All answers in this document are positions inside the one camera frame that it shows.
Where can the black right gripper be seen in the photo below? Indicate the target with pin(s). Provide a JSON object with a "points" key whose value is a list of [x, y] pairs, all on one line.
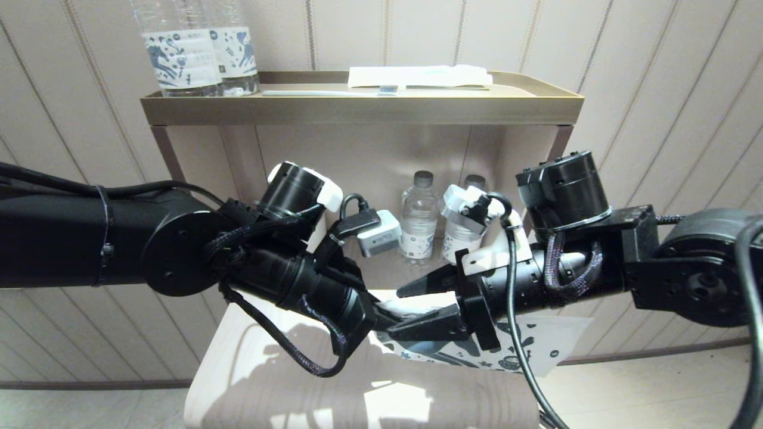
{"points": [[524, 286]]}

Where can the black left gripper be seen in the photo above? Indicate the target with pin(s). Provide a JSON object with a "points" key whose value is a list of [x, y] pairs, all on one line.
{"points": [[331, 295]]}

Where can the white blue horse pouch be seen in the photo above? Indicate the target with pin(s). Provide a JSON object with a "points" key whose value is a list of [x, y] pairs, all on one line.
{"points": [[554, 342]]}

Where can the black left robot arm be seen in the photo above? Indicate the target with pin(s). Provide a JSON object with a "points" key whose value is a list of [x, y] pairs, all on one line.
{"points": [[89, 238]]}

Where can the small clear water bottle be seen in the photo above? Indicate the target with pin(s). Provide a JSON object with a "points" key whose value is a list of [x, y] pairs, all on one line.
{"points": [[460, 241], [419, 220]]}

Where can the white ribbed ceramic mug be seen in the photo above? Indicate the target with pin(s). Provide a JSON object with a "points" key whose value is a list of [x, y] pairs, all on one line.
{"points": [[318, 235]]}

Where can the beige wooden shelf cabinet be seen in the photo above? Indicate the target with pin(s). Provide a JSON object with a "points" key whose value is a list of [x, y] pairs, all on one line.
{"points": [[381, 155]]}

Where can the white blue toothpaste packet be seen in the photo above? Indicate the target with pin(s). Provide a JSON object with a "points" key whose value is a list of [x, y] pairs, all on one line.
{"points": [[417, 76]]}

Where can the pale blue toothbrush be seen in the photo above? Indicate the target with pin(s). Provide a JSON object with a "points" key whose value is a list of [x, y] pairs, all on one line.
{"points": [[322, 93]]}

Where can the large clear water bottle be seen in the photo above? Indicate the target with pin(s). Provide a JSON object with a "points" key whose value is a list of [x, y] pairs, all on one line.
{"points": [[238, 53], [182, 59]]}

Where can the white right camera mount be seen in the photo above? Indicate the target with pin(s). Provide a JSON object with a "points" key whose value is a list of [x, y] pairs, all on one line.
{"points": [[501, 256]]}

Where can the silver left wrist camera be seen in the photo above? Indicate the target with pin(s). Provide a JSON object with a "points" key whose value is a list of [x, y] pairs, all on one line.
{"points": [[381, 235]]}

